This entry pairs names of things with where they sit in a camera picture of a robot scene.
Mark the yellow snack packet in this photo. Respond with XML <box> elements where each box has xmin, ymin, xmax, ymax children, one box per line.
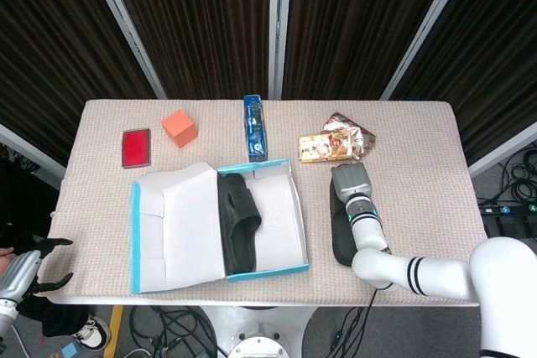
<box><xmin>298</xmin><ymin>132</ymin><xmax>353</xmax><ymax>163</ymax></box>

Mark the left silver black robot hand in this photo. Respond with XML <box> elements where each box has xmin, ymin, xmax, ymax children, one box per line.
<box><xmin>0</xmin><ymin>237</ymin><xmax>75</xmax><ymax>304</ymax></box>

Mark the silver red snack bag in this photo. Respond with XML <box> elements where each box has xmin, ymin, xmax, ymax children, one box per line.
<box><xmin>321</xmin><ymin>112</ymin><xmax>378</xmax><ymax>162</ymax></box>

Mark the red flat case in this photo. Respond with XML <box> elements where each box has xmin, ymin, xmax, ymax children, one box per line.
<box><xmin>121</xmin><ymin>128</ymin><xmax>152</xmax><ymax>169</ymax></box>

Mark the light blue shoe box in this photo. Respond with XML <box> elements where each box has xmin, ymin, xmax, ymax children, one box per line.
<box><xmin>129</xmin><ymin>158</ymin><xmax>310</xmax><ymax>294</ymax></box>

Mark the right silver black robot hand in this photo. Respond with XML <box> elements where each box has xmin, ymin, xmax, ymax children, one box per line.
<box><xmin>330</xmin><ymin>162</ymin><xmax>373</xmax><ymax>204</ymax></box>

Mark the thin black cable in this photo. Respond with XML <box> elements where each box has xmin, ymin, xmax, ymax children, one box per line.
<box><xmin>326</xmin><ymin>286</ymin><xmax>378</xmax><ymax>358</ymax></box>

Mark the orange cube block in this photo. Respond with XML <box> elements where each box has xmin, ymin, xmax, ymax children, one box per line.
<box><xmin>160</xmin><ymin>108</ymin><xmax>198</xmax><ymax>149</ymax></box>

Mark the black white sneaker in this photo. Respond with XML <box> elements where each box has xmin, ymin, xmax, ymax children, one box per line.
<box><xmin>73</xmin><ymin>318</ymin><xmax>111</xmax><ymax>350</ymax></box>

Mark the beige woven table cloth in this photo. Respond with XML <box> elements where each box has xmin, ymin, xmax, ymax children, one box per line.
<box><xmin>32</xmin><ymin>100</ymin><xmax>492</xmax><ymax>307</ymax></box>

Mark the long blue box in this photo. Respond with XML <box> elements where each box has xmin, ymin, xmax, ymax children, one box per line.
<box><xmin>242</xmin><ymin>94</ymin><xmax>269</xmax><ymax>163</ymax></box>

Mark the person's bare hand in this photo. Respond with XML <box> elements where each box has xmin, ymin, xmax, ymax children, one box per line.
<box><xmin>0</xmin><ymin>247</ymin><xmax>16</xmax><ymax>274</ymax></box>

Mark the grey metal partition post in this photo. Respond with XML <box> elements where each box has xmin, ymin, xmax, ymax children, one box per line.
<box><xmin>82</xmin><ymin>0</ymin><xmax>169</xmax><ymax>99</ymax></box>
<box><xmin>379</xmin><ymin>0</ymin><xmax>479</xmax><ymax>101</ymax></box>
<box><xmin>467</xmin><ymin>121</ymin><xmax>537</xmax><ymax>177</ymax></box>
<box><xmin>268</xmin><ymin>0</ymin><xmax>294</xmax><ymax>99</ymax></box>
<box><xmin>0</xmin><ymin>122</ymin><xmax>66</xmax><ymax>179</ymax></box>

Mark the black cable bundle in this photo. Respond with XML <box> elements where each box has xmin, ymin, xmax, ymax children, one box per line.
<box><xmin>128</xmin><ymin>305</ymin><xmax>219</xmax><ymax>358</ymax></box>
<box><xmin>498</xmin><ymin>148</ymin><xmax>537</xmax><ymax>204</ymax></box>

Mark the black slipper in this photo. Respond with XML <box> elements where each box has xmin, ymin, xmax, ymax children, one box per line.
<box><xmin>329</xmin><ymin>173</ymin><xmax>378</xmax><ymax>267</ymax></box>
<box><xmin>216</xmin><ymin>173</ymin><xmax>263</xmax><ymax>275</ymax></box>

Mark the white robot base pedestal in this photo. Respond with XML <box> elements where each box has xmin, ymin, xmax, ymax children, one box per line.
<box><xmin>196</xmin><ymin>305</ymin><xmax>320</xmax><ymax>358</ymax></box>

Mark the light blue square block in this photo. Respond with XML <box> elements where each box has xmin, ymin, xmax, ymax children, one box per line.
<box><xmin>60</xmin><ymin>340</ymin><xmax>83</xmax><ymax>358</ymax></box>

